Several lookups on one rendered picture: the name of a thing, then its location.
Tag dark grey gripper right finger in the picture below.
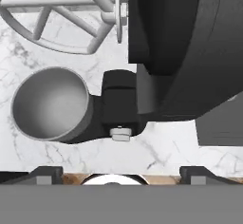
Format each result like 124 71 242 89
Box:
178 165 243 186

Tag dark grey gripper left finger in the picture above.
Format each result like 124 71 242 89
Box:
1 165 65 186

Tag grey metal mixer bowl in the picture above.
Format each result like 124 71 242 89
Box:
10 65 95 142

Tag white mixer lock knob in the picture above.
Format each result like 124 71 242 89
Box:
109 125 133 142

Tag black stand mixer base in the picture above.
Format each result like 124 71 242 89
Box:
62 69 148 145

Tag dark grey box appliance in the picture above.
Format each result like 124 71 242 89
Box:
194 92 243 147

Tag white round disc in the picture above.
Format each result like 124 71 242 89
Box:
80 173 149 186

